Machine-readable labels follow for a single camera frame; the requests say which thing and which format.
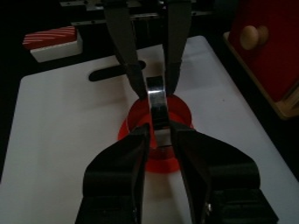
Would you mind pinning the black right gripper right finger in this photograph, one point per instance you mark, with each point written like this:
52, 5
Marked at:
217, 180

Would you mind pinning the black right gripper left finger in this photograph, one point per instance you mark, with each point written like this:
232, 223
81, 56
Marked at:
112, 180

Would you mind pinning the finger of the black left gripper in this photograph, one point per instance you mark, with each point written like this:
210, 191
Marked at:
176, 43
124, 43

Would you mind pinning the round metal dough cutter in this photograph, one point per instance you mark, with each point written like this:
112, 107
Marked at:
157, 102

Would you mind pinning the wooden drawer box red front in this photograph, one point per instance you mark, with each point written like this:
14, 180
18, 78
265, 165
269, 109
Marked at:
268, 67

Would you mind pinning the white red printed toy block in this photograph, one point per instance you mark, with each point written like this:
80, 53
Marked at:
50, 38

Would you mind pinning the white plastic cutting board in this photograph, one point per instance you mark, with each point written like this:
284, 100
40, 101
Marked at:
57, 131

